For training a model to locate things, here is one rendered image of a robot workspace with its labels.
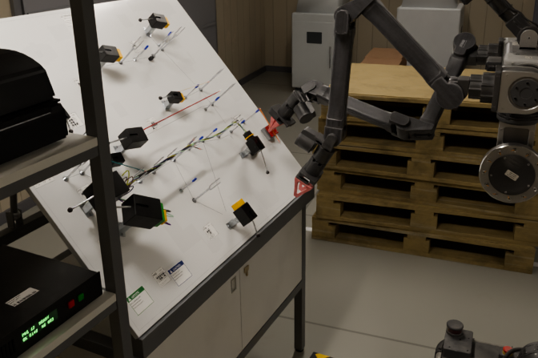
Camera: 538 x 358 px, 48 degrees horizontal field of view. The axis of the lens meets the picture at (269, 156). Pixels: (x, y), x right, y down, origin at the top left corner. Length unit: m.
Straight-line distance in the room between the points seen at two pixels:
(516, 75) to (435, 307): 1.87
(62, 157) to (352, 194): 2.73
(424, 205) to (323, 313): 0.95
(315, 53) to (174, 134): 5.34
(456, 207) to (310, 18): 4.13
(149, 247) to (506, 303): 2.23
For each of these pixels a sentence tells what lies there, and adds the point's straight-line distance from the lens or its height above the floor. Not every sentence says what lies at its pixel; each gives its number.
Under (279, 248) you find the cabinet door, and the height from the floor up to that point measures 0.67.
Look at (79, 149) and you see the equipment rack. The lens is 1.35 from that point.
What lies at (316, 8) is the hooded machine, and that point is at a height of 1.02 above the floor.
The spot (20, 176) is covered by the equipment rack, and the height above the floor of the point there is 1.45.
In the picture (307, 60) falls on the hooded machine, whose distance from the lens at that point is 7.46.
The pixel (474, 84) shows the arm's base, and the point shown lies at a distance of 1.83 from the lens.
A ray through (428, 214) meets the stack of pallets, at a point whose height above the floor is 0.29.
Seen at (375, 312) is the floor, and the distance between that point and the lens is 3.33.
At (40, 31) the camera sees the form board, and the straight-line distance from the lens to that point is 2.13.
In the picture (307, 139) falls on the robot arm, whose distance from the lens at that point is 1.97.
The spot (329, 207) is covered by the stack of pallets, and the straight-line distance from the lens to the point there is 3.85.
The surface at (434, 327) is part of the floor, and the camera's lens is 3.28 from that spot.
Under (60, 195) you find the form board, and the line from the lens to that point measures 1.78.
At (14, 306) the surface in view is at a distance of 1.46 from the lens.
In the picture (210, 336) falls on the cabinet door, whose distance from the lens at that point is 2.13.
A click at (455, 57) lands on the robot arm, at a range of 2.30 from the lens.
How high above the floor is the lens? 1.88
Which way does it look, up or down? 20 degrees down
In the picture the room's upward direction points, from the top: 1 degrees counter-clockwise
